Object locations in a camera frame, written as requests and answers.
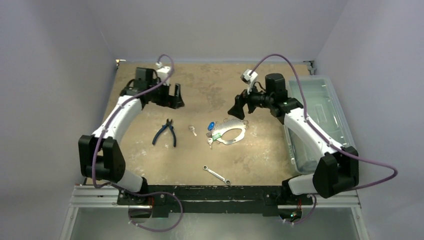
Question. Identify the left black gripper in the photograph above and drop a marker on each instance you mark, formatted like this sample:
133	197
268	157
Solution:
173	101

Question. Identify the aluminium frame rail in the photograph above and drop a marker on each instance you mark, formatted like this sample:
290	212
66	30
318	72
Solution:
94	214

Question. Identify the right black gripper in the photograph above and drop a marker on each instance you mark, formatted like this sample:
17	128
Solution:
245	102

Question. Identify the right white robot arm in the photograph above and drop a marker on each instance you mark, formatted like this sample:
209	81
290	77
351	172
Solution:
337	169

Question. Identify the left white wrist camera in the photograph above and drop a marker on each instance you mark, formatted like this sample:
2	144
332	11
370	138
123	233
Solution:
163	72

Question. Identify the silver ratchet wrench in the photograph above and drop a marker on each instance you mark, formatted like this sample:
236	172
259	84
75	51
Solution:
221	178

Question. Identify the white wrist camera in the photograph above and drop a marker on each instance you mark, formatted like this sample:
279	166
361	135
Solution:
163	72
249	77

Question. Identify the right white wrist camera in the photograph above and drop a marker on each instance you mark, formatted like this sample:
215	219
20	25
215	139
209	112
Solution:
249	77

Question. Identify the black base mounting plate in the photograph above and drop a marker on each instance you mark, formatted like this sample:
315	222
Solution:
268	201

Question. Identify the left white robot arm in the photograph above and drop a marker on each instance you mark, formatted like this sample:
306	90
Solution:
100	156

